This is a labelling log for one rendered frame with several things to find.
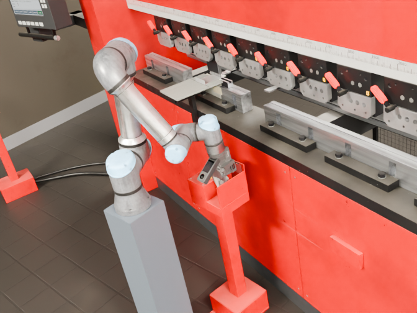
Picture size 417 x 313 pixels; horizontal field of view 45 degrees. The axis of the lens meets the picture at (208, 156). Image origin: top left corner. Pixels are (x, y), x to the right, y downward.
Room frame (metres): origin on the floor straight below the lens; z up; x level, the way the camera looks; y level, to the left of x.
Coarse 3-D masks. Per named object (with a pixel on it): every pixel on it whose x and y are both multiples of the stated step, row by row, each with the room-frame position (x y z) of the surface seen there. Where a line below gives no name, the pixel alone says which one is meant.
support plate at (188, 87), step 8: (192, 80) 2.42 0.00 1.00; (216, 80) 2.35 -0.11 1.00; (168, 88) 2.37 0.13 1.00; (176, 88) 2.35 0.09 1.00; (184, 88) 2.33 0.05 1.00; (192, 88) 2.31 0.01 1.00; (200, 88) 2.29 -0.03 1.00; (208, 88) 2.29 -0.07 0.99; (168, 96) 2.29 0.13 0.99; (176, 96) 2.25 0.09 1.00; (184, 96) 2.23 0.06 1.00
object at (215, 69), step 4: (212, 60) 2.40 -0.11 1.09; (208, 64) 2.44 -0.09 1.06; (212, 64) 2.41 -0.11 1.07; (216, 64) 2.37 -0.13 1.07; (208, 68) 2.45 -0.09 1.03; (212, 68) 2.41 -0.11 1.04; (216, 68) 2.38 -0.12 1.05; (220, 68) 2.37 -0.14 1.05; (212, 72) 2.44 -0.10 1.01; (216, 72) 2.39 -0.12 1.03; (220, 72) 2.37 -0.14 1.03; (220, 76) 2.37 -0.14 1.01
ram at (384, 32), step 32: (160, 0) 2.73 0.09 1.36; (192, 0) 2.42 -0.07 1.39; (224, 0) 2.17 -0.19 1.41; (256, 0) 1.97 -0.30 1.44; (288, 0) 1.80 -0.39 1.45; (320, 0) 1.65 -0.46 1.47; (352, 0) 1.52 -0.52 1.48; (384, 0) 1.42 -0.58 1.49; (416, 0) 1.32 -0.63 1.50; (224, 32) 2.21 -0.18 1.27; (288, 32) 1.81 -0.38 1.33; (320, 32) 1.66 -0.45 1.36; (352, 32) 1.53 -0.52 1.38; (384, 32) 1.42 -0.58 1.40; (416, 32) 1.32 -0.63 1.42; (352, 64) 1.53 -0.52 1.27; (416, 64) 1.32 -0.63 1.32
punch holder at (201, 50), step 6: (192, 30) 2.47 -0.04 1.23; (198, 30) 2.41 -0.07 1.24; (204, 30) 2.36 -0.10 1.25; (210, 30) 2.37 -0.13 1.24; (192, 36) 2.47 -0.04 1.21; (198, 36) 2.43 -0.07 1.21; (204, 36) 2.37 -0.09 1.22; (210, 36) 2.36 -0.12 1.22; (198, 42) 2.43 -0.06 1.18; (204, 42) 2.38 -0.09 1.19; (198, 48) 2.44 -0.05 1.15; (204, 48) 2.38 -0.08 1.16; (198, 54) 2.45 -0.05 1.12; (204, 54) 2.39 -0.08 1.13; (210, 54) 2.36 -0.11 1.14; (210, 60) 2.37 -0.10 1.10
